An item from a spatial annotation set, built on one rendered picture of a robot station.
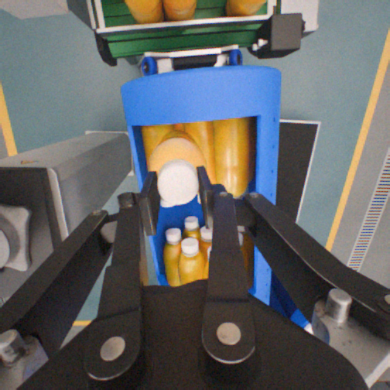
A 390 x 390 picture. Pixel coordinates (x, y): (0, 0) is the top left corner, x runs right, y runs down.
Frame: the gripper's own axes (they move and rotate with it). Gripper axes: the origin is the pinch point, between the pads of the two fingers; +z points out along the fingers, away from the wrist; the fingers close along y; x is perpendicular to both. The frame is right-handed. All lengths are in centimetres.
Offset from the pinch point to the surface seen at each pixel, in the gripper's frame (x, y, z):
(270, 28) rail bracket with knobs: 21.6, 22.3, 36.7
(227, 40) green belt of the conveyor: 22, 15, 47
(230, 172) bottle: -5.2, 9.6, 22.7
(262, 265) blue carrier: -22.9, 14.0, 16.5
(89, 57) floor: 42, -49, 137
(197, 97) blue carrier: 8.0, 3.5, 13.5
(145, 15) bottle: 24.8, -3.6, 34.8
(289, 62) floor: 30, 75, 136
